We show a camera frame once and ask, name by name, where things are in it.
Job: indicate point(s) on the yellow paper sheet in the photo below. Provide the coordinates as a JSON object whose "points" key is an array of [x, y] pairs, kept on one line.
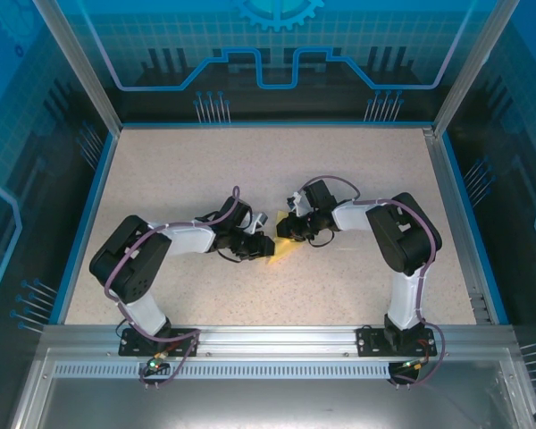
{"points": [[283, 252]]}

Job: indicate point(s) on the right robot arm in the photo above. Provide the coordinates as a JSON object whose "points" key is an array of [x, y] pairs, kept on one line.
{"points": [[353, 216]]}

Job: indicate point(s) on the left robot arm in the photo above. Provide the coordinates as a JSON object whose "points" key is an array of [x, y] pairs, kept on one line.
{"points": [[187, 239]]}

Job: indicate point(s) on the metal sheet panel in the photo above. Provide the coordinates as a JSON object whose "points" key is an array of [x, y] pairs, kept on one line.
{"points": [[268, 404]]}

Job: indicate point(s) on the blue table border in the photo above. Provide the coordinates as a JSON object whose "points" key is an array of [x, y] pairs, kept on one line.
{"points": [[86, 228]]}

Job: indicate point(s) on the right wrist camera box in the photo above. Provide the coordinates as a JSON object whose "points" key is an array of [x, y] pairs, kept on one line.
{"points": [[297, 203]]}

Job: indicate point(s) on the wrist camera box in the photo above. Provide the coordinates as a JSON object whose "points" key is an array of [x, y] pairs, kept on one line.
{"points": [[297, 203], [261, 220]]}

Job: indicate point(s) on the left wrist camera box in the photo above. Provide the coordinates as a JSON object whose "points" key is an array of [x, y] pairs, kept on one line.
{"points": [[261, 220]]}

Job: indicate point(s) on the aluminium mounting rail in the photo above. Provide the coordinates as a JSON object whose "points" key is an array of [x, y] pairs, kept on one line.
{"points": [[272, 339]]}

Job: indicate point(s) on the aluminium side rail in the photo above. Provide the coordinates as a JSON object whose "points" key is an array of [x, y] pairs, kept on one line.
{"points": [[451, 214]]}

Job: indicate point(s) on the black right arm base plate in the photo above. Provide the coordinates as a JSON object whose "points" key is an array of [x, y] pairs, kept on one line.
{"points": [[368, 342]]}

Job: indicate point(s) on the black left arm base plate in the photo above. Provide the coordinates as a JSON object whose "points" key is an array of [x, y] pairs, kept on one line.
{"points": [[134, 346]]}

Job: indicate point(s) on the aluminium frame post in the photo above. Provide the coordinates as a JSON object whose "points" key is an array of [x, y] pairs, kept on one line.
{"points": [[469, 76], [85, 76]]}

